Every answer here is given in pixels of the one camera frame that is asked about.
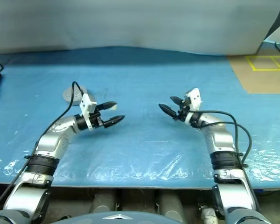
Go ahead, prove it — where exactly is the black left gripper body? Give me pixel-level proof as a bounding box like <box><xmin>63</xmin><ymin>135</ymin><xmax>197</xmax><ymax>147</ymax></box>
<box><xmin>90</xmin><ymin>111</ymin><xmax>106</xmax><ymax>129</ymax></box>

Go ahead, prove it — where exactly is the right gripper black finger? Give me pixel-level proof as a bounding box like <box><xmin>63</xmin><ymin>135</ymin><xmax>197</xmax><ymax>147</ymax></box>
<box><xmin>169</xmin><ymin>95</ymin><xmax>184</xmax><ymax>105</ymax></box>
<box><xmin>158</xmin><ymin>103</ymin><xmax>178</xmax><ymax>120</ymax></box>

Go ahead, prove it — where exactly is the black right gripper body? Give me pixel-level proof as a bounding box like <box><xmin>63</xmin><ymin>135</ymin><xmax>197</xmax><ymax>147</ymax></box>
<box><xmin>175</xmin><ymin>97</ymin><xmax>191</xmax><ymax>122</ymax></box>

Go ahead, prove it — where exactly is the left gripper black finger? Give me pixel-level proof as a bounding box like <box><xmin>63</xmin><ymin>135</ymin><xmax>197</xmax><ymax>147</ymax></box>
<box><xmin>104</xmin><ymin>115</ymin><xmax>126</xmax><ymax>129</ymax></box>
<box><xmin>97</xmin><ymin>101</ymin><xmax>118</xmax><ymax>112</ymax></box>

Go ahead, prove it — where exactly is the grey motor stator housing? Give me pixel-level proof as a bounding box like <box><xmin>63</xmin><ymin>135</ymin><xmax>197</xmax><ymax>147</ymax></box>
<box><xmin>63</xmin><ymin>98</ymin><xmax>82</xmax><ymax>106</ymax></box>

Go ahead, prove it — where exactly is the motor cover with circuit board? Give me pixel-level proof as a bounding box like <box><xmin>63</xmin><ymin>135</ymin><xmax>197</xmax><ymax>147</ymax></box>
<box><xmin>62</xmin><ymin>85</ymin><xmax>88</xmax><ymax>102</ymax></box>

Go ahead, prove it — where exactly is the blue plastic table sheet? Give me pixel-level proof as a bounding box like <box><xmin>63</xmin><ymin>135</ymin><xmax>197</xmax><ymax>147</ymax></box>
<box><xmin>0</xmin><ymin>46</ymin><xmax>280</xmax><ymax>189</ymax></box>

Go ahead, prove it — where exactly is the white backdrop sheet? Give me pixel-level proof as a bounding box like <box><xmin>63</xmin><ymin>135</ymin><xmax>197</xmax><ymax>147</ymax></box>
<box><xmin>0</xmin><ymin>0</ymin><xmax>280</xmax><ymax>56</ymax></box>

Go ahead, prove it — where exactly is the grey rounded cylinder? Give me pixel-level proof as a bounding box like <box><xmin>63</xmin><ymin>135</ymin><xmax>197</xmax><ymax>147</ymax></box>
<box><xmin>92</xmin><ymin>192</ymin><xmax>118</xmax><ymax>215</ymax></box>
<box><xmin>158</xmin><ymin>190</ymin><xmax>188</xmax><ymax>223</ymax></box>

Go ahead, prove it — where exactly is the brown cardboard sheet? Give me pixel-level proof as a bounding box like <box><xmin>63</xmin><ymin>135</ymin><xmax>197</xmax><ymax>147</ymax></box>
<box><xmin>228</xmin><ymin>55</ymin><xmax>280</xmax><ymax>95</ymax></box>

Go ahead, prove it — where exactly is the yellow tape marking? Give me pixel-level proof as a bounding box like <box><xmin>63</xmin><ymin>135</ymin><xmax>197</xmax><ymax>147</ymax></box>
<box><xmin>245</xmin><ymin>55</ymin><xmax>280</xmax><ymax>71</ymax></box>

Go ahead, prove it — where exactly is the grey robot torso with emblem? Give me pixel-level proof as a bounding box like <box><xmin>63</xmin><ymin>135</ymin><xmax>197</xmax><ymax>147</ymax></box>
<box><xmin>67</xmin><ymin>211</ymin><xmax>178</xmax><ymax>224</ymax></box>

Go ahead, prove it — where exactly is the whitish rounded cylinder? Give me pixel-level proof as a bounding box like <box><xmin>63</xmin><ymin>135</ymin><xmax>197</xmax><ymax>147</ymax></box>
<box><xmin>199</xmin><ymin>206</ymin><xmax>219</xmax><ymax>223</ymax></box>

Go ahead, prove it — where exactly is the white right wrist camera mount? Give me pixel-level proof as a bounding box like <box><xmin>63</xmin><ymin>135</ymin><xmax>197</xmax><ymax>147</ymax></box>
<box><xmin>183</xmin><ymin>87</ymin><xmax>203</xmax><ymax>125</ymax></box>

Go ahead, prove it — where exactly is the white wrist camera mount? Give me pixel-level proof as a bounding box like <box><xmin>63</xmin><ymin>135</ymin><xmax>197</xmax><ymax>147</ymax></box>
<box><xmin>183</xmin><ymin>87</ymin><xmax>203</xmax><ymax>125</ymax></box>
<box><xmin>79</xmin><ymin>93</ymin><xmax>98</xmax><ymax>131</ymax></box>

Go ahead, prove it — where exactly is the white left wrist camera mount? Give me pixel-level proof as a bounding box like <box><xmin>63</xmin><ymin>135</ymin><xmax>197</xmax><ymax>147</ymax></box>
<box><xmin>79</xmin><ymin>93</ymin><xmax>98</xmax><ymax>131</ymax></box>

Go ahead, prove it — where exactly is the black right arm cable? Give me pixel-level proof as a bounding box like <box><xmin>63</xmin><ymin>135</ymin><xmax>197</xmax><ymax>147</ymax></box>
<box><xmin>188</xmin><ymin>109</ymin><xmax>252</xmax><ymax>169</ymax></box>

